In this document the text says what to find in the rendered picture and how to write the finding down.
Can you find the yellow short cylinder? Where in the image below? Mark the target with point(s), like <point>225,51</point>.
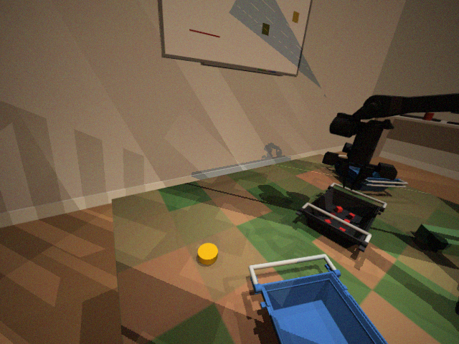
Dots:
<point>207,253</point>

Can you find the small green block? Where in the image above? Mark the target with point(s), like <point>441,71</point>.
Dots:
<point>438,239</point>

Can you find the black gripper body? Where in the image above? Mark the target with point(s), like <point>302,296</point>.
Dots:
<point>361,154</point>

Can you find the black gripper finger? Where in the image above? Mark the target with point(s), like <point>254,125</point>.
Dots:
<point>361,176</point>
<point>344,173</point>

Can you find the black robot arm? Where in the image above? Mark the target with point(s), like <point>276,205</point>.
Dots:
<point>382,106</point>

